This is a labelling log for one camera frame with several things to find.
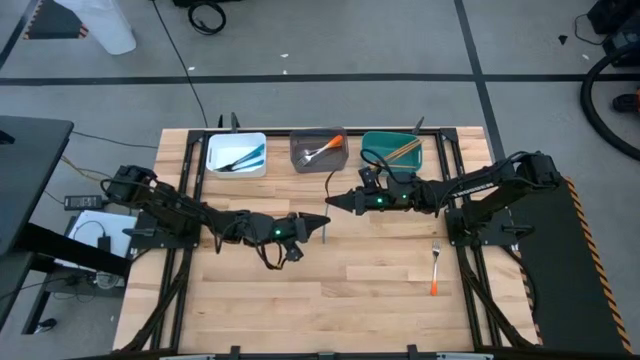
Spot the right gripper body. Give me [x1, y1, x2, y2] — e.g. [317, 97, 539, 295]
[358, 185, 394, 215]

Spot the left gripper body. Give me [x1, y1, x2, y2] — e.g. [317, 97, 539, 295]
[267, 213, 302, 246]

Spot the grey translucent plastic bin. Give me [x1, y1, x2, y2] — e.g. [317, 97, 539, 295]
[288, 127, 350, 175]

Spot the teal plastic bin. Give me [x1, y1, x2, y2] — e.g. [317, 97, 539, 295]
[359, 130, 425, 177]

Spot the white plastic bin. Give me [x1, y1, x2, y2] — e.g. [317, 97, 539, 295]
[204, 131, 268, 180]

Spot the black power brick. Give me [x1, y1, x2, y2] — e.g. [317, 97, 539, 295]
[63, 194, 105, 211]

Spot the large black hazard-striped mat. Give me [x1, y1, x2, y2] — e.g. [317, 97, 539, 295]
[499, 174, 635, 355]

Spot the dark grey desk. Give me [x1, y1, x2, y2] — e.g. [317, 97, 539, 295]
[0, 115, 132, 336]

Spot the white plastic object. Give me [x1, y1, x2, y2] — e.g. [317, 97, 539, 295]
[53, 0, 137, 56]

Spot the black object with orange mark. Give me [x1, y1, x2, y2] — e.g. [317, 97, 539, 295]
[612, 92, 640, 115]

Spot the black equipment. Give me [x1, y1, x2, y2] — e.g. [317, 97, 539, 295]
[574, 0, 640, 69]

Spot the small black hazard-striped mat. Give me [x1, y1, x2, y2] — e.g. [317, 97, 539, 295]
[22, 0, 90, 40]

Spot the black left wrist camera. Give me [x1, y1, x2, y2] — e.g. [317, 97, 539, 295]
[283, 243, 305, 265]

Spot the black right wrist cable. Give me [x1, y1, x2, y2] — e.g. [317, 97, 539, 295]
[358, 147, 404, 189]

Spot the black metal table frame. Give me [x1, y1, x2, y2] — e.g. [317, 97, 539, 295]
[117, 127, 544, 360]

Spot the thin black floor cable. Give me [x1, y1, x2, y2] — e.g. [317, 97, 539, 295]
[69, 130, 159, 150]

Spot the yellow floor cable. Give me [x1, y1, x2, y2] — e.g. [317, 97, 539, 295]
[59, 154, 109, 181]

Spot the coiled black cable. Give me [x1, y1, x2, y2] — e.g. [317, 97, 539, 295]
[187, 2, 227, 36]

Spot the long black floor cable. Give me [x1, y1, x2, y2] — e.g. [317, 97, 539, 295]
[149, 0, 210, 129]

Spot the thick black hose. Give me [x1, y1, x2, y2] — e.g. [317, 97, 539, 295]
[579, 42, 640, 164]

